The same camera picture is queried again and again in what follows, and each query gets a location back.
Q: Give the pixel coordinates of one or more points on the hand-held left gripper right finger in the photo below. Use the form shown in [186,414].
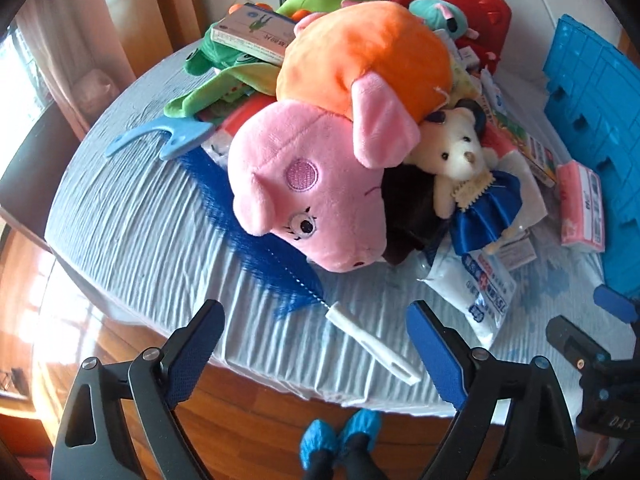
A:
[435,355]

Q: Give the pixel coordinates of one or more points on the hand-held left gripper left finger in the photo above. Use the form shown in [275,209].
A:
[195,355]

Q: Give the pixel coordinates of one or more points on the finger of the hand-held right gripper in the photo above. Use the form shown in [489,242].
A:
[575,342]
[617,304]

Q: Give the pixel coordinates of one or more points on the blue plastic crate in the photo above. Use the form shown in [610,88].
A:
[590,100]

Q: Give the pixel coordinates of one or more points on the pink and orange pig plush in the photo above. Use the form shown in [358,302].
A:
[320,170]

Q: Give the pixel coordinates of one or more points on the person's right hand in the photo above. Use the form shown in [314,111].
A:
[601,452]

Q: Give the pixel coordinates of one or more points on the white tissue packet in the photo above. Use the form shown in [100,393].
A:
[475,290]

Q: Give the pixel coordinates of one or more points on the blue shoe cover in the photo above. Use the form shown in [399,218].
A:
[362,425]
[317,442]

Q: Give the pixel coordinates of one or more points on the pink tissue packet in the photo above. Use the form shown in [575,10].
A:
[580,205]

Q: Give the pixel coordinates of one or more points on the clear plastic bag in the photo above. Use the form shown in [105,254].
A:
[527,195]

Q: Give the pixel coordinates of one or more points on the light blue pleated cloth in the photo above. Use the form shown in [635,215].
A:
[140,220]

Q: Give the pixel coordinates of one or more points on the dark brown plush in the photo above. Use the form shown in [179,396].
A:
[405,210]

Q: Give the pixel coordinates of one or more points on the colourful long carton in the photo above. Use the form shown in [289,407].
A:
[530,145]

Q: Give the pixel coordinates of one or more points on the white teddy bear blue dress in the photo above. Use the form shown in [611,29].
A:
[462,145]

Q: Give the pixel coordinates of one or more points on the light blue plastic hanger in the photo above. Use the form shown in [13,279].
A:
[185,132]

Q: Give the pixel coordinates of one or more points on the red and white packet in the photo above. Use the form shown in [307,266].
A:
[245,115]

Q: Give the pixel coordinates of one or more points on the flat printed box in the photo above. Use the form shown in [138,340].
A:
[252,32]

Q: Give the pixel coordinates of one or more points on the teal plush toy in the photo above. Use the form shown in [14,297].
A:
[440,15]

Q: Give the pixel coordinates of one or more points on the beige curtain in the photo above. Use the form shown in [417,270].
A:
[75,35]

